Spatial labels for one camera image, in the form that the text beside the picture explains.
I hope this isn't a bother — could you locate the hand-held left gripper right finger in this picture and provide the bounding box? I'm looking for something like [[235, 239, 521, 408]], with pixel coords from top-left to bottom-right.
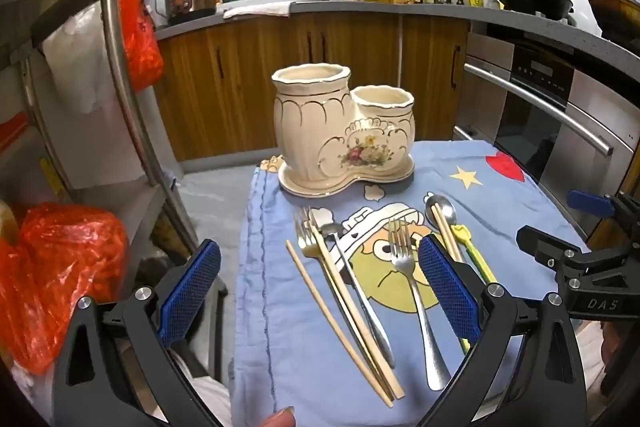
[[415, 234, 588, 427]]

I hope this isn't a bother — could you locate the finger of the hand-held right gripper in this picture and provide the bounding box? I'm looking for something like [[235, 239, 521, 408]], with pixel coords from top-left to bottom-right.
[[567, 189, 640, 233], [516, 225, 596, 283]]

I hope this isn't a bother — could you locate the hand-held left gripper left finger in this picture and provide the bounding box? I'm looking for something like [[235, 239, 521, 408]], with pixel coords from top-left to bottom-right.
[[52, 239, 226, 427]]

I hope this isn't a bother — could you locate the silver fork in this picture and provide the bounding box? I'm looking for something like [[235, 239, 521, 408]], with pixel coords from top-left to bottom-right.
[[387, 218, 452, 392]]

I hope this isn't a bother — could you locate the yellow-green handled spoon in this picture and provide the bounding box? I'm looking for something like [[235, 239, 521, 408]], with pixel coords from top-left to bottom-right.
[[451, 223, 497, 355]]

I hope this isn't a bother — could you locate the wooden chopstick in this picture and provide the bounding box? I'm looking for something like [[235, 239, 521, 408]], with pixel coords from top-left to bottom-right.
[[430, 204, 460, 264], [307, 207, 406, 400], [285, 240, 396, 409], [436, 202, 467, 262]]

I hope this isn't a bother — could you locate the silver spoon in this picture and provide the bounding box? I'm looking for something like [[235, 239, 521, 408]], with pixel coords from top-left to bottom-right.
[[424, 193, 457, 229], [319, 222, 397, 369]]

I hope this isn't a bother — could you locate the gold fork with cream handle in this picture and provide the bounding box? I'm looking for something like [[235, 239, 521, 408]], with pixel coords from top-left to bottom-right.
[[293, 206, 323, 258]]

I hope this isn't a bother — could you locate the cream floral ceramic utensil holder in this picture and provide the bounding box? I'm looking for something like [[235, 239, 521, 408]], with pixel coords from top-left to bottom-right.
[[271, 63, 417, 184]]

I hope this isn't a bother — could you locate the person's left hand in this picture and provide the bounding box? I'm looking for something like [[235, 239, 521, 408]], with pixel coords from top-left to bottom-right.
[[264, 406, 297, 427]]

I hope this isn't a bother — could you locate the stainless steel built-in appliance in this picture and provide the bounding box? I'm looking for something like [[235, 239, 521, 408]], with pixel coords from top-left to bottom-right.
[[451, 32, 640, 248]]

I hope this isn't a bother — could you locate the blue cartoon printed cloth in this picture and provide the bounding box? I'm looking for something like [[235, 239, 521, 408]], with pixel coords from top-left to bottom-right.
[[230, 139, 593, 427]]

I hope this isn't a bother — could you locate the crumpled red plastic bag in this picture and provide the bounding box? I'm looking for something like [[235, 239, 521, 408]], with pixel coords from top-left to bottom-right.
[[0, 202, 131, 376]]

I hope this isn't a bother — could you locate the cream ceramic drip tray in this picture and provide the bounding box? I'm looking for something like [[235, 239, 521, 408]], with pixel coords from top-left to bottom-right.
[[277, 154, 416, 198]]

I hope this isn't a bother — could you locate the dark frying pan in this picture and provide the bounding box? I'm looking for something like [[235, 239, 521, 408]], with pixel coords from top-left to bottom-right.
[[587, 0, 640, 54]]

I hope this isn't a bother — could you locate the wooden kitchen cabinet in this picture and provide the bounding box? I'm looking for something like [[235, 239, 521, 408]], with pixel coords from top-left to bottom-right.
[[154, 12, 472, 164]]

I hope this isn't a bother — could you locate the metal shelf rack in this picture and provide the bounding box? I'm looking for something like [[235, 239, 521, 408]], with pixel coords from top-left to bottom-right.
[[0, 0, 203, 258]]

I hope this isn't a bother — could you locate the grey kitchen countertop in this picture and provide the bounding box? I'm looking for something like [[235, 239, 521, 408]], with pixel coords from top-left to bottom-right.
[[154, 0, 640, 80]]

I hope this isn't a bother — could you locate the white plastic bag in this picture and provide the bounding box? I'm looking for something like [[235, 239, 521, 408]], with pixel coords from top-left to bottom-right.
[[42, 2, 113, 115]]

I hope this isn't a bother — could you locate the hanging red plastic bag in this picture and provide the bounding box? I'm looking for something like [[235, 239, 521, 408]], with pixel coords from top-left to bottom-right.
[[117, 0, 166, 92]]

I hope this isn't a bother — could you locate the white dish cloth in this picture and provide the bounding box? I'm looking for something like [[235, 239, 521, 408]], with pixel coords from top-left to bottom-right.
[[222, 1, 292, 19]]

